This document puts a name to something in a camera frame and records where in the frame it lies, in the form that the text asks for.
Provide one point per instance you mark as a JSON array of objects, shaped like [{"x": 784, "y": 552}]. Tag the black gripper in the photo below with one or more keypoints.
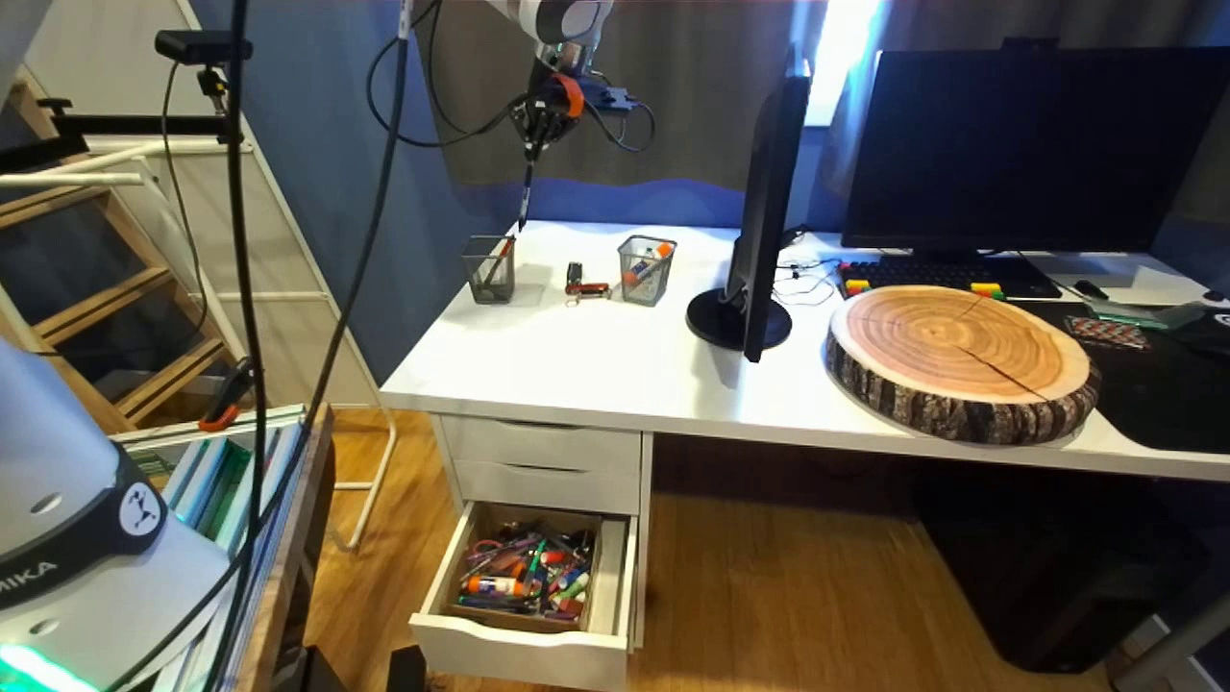
[{"x": 545, "y": 102}]

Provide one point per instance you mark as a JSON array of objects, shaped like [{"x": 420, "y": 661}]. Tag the black pen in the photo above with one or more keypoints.
[{"x": 527, "y": 198}]

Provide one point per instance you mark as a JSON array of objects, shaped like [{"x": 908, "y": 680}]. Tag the orange pen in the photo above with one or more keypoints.
[{"x": 505, "y": 261}]

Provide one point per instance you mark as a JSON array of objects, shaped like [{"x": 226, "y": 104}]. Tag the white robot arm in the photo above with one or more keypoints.
[{"x": 552, "y": 18}]

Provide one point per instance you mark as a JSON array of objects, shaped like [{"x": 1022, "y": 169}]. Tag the white robot base link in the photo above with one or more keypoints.
[{"x": 60, "y": 474}]

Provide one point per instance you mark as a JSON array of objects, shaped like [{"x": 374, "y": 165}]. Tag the empty-looking black mesh pen cup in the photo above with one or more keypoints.
[{"x": 489, "y": 286}]

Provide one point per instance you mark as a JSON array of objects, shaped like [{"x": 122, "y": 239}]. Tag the small black monitor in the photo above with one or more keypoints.
[{"x": 765, "y": 192}]

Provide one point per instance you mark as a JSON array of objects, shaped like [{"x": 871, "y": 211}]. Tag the white closed drawer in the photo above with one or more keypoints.
[{"x": 541, "y": 464}]

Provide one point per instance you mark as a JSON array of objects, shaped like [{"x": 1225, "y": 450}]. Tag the black keyboard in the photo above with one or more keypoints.
[{"x": 937, "y": 274}]

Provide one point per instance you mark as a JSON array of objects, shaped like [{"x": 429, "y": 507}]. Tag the pile of colourful markers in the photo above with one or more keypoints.
[{"x": 523, "y": 578}]

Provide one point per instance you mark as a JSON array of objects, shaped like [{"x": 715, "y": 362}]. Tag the wooden ladder shelf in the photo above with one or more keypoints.
[{"x": 117, "y": 302}]

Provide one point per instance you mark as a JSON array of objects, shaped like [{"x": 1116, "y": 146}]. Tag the wood slice cushion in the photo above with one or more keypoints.
[{"x": 964, "y": 359}]

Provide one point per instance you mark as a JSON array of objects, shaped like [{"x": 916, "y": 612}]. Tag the large black monitor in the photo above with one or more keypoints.
[{"x": 1022, "y": 146}]

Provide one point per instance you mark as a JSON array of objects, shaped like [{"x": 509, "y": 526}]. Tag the white open drawer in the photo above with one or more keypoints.
[{"x": 541, "y": 646}]

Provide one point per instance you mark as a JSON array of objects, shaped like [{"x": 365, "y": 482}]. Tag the black desk mat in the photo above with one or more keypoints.
[{"x": 1154, "y": 378}]

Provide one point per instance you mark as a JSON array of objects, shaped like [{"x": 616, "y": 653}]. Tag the black box under desk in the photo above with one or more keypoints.
[{"x": 1051, "y": 564}]

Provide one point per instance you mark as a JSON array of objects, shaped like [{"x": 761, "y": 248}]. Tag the black camera stand pole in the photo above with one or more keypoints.
[{"x": 238, "y": 256}]

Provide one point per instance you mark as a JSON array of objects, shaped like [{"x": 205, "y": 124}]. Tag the black camera on stand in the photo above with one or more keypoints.
[{"x": 201, "y": 47}]

